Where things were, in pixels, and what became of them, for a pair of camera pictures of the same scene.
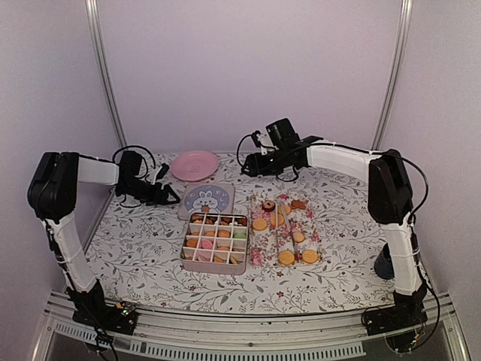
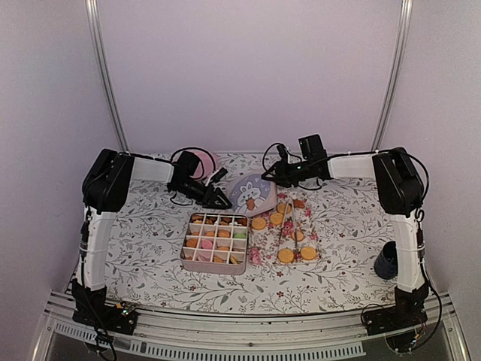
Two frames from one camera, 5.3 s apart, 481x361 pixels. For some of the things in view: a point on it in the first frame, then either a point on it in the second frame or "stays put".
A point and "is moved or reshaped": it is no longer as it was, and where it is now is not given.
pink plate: [194, 165] stays put
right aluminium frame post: [405, 19] stays put
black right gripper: [254, 167] to [281, 175]
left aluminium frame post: [98, 37] stays put
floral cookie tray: [284, 231] stays put
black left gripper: [162, 199] to [210, 198]
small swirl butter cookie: [223, 233] stays put
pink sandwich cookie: [207, 245] stays put
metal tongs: [280, 203] is moved or reshaped
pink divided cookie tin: [216, 242] stays put
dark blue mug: [383, 264] stays put
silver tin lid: [207, 198] is moved or reshaped
